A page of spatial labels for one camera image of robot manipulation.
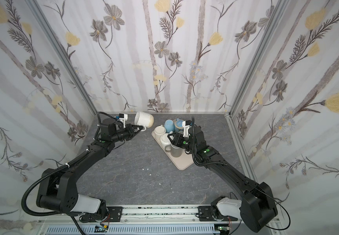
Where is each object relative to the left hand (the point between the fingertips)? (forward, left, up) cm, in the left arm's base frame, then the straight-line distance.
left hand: (143, 126), depth 80 cm
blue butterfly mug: (+11, -21, -13) cm, 27 cm away
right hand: (-8, -16, +1) cm, 17 cm away
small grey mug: (-9, -20, +6) cm, 23 cm away
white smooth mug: (+9, -7, -17) cm, 21 cm away
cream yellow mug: (+4, 0, +1) cm, 4 cm away
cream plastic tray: (-11, -23, -25) cm, 35 cm away
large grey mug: (-5, -18, -20) cm, 28 cm away
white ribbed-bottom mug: (0, -12, -16) cm, 20 cm away
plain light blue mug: (+13, -14, -16) cm, 25 cm away
